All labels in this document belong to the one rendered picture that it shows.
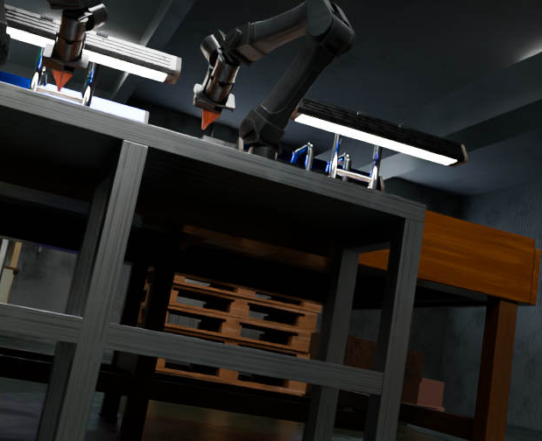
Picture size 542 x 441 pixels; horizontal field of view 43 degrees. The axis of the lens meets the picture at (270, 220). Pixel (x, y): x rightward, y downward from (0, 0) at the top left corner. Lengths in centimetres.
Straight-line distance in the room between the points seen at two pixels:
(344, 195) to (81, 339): 56
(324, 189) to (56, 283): 1002
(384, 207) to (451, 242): 54
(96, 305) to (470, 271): 109
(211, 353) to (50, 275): 1004
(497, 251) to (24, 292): 969
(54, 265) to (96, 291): 1006
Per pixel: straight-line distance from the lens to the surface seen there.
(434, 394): 846
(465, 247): 193
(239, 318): 453
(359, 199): 137
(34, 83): 216
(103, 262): 119
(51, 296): 1122
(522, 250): 205
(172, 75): 202
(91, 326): 118
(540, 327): 1202
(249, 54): 168
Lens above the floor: 30
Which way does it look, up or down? 11 degrees up
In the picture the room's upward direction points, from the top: 10 degrees clockwise
